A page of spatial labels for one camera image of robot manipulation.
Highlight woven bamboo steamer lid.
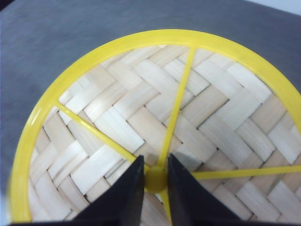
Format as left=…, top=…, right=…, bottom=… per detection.
left=9, top=29, right=301, bottom=224

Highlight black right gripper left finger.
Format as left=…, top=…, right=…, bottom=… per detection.
left=71, top=154, right=145, bottom=226

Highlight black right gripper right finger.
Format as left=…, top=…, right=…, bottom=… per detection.
left=167, top=153, right=240, bottom=226

